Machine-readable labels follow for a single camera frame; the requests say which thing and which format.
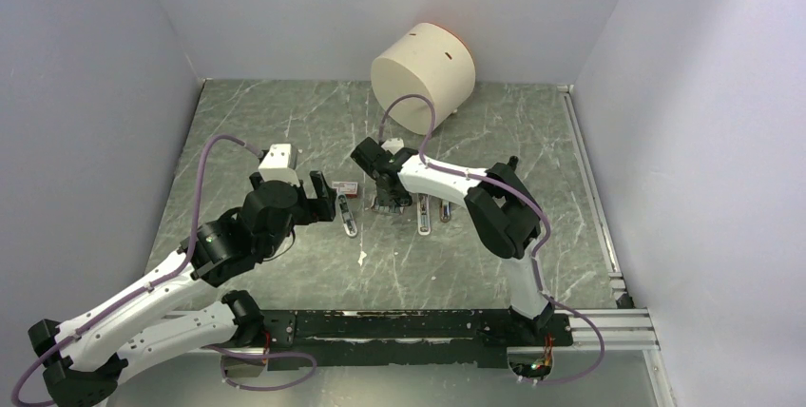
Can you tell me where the white red staple box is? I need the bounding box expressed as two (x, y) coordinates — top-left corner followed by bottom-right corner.
(332, 181), (360, 199)

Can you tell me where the staple tray with staples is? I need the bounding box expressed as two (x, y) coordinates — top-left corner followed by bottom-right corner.
(370, 195), (405, 215)

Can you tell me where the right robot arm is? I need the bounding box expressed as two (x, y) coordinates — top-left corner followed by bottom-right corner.
(351, 137), (554, 344)

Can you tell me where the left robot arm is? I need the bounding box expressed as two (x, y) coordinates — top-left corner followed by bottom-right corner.
(28, 171), (336, 406)

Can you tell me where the cream cylindrical stool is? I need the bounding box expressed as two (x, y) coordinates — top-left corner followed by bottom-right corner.
(370, 23), (476, 135)

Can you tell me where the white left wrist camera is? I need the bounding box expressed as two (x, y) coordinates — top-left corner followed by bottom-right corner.
(258, 144), (299, 186)

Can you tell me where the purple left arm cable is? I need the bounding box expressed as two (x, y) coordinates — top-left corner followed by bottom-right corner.
(10, 134), (319, 407)

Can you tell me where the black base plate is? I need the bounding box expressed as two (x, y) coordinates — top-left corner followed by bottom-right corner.
(252, 309), (574, 370)

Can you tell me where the aluminium rail frame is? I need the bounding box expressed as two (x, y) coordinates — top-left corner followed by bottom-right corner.
(85, 79), (678, 407)

